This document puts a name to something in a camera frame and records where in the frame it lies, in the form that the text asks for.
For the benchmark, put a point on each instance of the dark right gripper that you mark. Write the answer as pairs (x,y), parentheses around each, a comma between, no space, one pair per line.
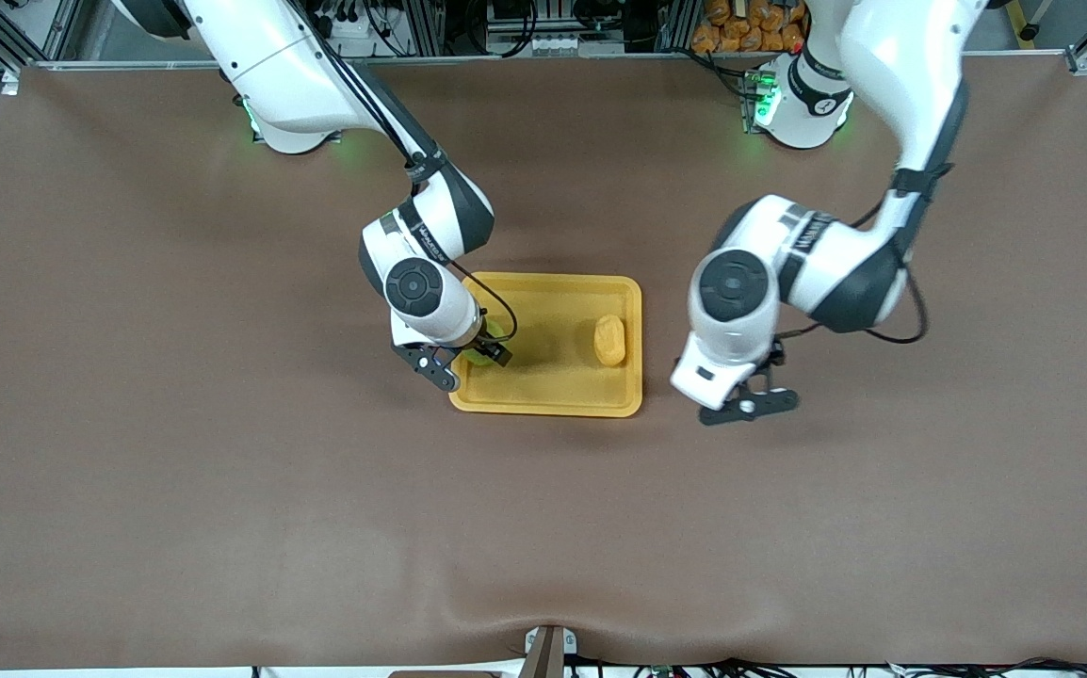
(485,346)

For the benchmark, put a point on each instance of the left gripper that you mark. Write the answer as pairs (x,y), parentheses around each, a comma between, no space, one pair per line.
(774,359)

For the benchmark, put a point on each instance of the green apple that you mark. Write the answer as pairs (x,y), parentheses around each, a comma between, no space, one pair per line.
(496,330)

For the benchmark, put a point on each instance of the yellow potato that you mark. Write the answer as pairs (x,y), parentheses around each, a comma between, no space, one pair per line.
(609,341)

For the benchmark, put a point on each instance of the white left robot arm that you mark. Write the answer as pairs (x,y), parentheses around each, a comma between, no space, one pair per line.
(901,75)

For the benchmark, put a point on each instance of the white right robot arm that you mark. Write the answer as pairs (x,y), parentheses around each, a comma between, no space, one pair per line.
(289,75)

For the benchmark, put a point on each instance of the yellow plastic tray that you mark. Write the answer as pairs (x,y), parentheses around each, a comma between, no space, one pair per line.
(553,377)

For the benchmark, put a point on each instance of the large table cover mat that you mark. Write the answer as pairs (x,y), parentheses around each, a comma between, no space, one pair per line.
(317,546)

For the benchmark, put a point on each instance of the orange toy food pile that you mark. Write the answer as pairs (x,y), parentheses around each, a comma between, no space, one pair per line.
(741,33)

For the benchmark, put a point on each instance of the white power strip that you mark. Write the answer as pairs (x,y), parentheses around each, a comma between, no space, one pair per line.
(355,24)

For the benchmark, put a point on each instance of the metal table clamp bracket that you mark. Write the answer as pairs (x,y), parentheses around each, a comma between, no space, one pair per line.
(548,654)

